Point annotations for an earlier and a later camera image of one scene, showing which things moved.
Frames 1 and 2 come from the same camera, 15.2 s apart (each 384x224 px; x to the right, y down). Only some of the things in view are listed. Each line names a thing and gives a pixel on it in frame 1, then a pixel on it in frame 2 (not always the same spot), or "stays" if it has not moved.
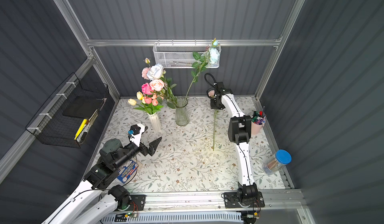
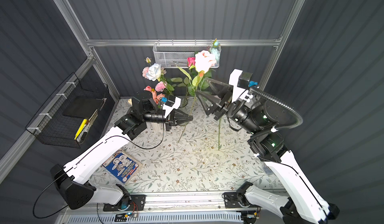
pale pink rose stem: [212, 94] to [219, 145]
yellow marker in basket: [84, 122] stays
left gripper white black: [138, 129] to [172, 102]
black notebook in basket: [84, 106] stays
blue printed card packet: [125, 174] stays
